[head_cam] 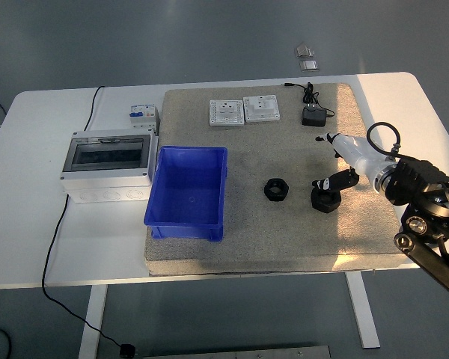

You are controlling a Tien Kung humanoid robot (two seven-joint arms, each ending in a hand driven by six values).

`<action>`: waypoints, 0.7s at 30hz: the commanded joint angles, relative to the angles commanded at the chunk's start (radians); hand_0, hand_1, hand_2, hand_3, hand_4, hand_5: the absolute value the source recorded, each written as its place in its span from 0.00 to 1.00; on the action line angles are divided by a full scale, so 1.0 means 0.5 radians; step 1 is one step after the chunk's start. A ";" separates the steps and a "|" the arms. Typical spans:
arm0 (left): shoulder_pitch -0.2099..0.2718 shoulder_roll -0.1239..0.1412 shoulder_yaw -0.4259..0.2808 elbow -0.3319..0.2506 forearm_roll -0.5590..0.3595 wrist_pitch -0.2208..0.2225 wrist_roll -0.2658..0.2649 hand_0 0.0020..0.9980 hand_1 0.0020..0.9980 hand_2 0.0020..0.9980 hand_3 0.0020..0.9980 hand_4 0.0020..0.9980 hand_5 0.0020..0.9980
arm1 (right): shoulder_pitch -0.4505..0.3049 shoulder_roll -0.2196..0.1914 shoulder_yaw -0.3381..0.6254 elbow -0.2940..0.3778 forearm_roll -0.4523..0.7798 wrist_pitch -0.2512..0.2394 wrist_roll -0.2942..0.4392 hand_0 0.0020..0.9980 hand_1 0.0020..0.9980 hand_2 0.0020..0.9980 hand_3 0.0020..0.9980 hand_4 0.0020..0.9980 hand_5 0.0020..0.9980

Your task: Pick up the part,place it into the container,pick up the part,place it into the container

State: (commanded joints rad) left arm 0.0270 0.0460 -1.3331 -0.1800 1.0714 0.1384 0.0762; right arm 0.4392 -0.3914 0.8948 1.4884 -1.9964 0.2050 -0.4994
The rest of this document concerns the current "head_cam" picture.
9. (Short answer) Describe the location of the grey-brown mat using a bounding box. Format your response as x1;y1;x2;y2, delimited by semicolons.
144;82;416;277

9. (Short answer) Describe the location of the black hex nut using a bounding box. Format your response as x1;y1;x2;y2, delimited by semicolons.
263;178;291;203
310;186;340;214

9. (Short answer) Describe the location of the blue plastic box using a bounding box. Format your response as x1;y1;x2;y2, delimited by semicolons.
144;145;228;241

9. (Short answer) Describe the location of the grey distribution box clear lid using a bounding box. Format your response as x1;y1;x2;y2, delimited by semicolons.
60;129;160;203

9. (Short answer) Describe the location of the open metal floor socket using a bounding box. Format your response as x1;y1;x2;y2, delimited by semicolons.
293;43;316;59

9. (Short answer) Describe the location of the white table leg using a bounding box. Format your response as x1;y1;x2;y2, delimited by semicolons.
344;271;382;349
77;286;109;359

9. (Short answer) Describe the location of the black power adapter plug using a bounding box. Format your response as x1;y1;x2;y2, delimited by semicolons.
302;106;327;127

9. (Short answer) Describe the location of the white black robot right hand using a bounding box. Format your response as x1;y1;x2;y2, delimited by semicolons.
312;132;389;192

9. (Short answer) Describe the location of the grey metal plate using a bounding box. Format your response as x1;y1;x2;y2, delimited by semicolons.
141;345;332;359

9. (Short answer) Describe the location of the black adapter cord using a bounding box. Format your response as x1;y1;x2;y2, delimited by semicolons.
283;82;336;117

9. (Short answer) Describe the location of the closed metal floor socket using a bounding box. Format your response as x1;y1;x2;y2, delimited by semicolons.
297;58;322;73

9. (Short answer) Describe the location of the white blue circuit breaker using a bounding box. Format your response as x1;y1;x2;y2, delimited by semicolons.
127;103;161;135

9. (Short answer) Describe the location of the white flat socket panel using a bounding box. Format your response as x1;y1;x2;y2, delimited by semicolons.
208;99;245;127

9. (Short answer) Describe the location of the white socket panel raised block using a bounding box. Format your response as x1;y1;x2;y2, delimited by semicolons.
242;93;282;123

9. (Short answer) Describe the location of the long black power cable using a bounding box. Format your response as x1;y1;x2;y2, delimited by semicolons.
41;85;123;347

